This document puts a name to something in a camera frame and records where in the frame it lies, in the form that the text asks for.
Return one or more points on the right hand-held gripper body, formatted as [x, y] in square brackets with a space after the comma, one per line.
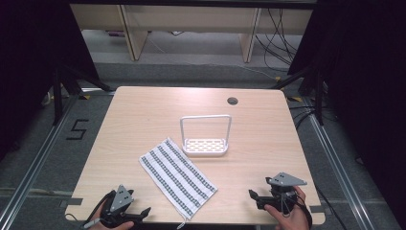
[284, 183]

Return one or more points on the black tape strip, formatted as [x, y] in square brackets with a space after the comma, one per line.
[316, 209]
[72, 202]

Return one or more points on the white striped cloth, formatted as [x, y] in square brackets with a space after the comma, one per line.
[178, 179]

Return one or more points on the person's left hand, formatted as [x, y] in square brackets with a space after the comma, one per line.
[118, 226]

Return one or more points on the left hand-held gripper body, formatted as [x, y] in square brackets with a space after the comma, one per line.
[121, 198]

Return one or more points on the person's right hand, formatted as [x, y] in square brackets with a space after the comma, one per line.
[293, 220]

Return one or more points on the aluminium floor rail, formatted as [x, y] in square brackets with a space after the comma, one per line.
[38, 159]
[338, 172]

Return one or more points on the black curtain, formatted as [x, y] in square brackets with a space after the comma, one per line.
[32, 64]
[367, 80]

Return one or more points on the black metal stand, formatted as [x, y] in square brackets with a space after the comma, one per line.
[319, 96]
[58, 96]

